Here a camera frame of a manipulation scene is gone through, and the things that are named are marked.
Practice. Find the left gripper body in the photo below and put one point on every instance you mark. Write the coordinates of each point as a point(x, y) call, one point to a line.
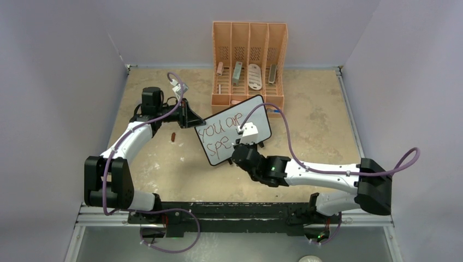
point(179, 115)

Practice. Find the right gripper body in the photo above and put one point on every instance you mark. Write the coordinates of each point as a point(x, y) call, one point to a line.
point(253, 145)

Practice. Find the black framed whiteboard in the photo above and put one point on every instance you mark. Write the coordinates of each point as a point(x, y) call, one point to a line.
point(217, 135)

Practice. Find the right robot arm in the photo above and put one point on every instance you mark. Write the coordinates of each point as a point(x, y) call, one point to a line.
point(358, 186)

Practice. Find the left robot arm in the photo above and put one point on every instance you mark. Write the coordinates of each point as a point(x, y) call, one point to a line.
point(107, 178)

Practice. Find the grey green box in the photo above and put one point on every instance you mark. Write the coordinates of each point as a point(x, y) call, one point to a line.
point(236, 73)

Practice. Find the white oval perforated plate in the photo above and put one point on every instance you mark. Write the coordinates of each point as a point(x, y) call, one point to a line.
point(254, 77)

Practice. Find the peach plastic desk organizer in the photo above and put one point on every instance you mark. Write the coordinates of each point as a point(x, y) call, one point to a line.
point(248, 59)

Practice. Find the grey eraser block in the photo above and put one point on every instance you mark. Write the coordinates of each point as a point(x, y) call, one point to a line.
point(272, 74)

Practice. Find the white round object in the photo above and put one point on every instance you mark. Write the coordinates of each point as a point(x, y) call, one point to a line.
point(310, 258)

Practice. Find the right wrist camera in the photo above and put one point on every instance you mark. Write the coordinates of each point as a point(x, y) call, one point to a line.
point(247, 134)

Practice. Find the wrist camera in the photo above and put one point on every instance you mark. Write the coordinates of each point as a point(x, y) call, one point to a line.
point(247, 134)
point(178, 89)

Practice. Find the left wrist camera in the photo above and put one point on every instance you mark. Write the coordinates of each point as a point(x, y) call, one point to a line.
point(178, 89)

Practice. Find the black aluminium base frame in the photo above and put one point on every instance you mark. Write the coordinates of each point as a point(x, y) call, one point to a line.
point(292, 219)

